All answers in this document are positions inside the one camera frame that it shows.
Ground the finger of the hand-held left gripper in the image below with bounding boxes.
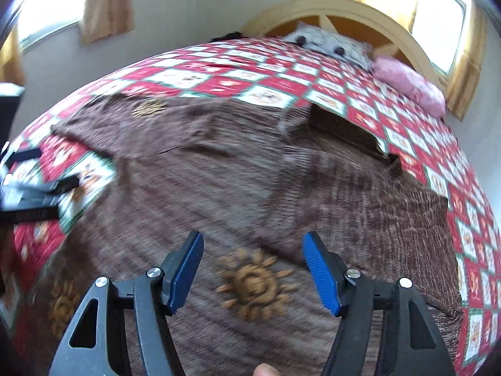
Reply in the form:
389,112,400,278
6,148,43,169
39,176,80,205

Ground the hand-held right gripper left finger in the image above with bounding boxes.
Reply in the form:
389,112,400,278
49,230,205,376

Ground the cream wooden headboard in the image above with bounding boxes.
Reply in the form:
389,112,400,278
240,0,441,87

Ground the brown patterned garment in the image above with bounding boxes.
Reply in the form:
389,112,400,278
51,94,464,376

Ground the grey patterned pillow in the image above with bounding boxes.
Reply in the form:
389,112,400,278
284,21,374,71

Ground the window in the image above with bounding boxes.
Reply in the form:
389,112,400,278
411,0,468,75
18,0,92,51

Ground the red checkered printed bedspread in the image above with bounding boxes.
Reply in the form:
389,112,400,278
0,35,501,376

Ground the pink pillow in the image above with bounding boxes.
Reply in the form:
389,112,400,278
372,55,447,117

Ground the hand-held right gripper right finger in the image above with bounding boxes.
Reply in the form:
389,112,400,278
302,231,457,376

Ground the black box-shaped object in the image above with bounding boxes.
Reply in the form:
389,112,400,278
0,82,25,153

